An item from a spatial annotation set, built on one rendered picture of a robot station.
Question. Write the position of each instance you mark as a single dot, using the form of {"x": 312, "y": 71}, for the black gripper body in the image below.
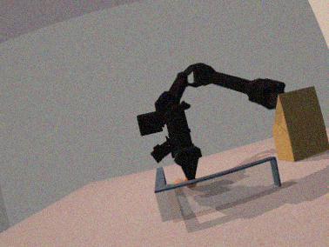
{"x": 185, "y": 149}

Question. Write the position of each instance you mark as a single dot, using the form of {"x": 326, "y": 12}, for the clear low corner wall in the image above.
{"x": 216, "y": 192}

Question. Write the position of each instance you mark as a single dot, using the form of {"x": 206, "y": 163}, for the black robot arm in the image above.
{"x": 171, "y": 112}

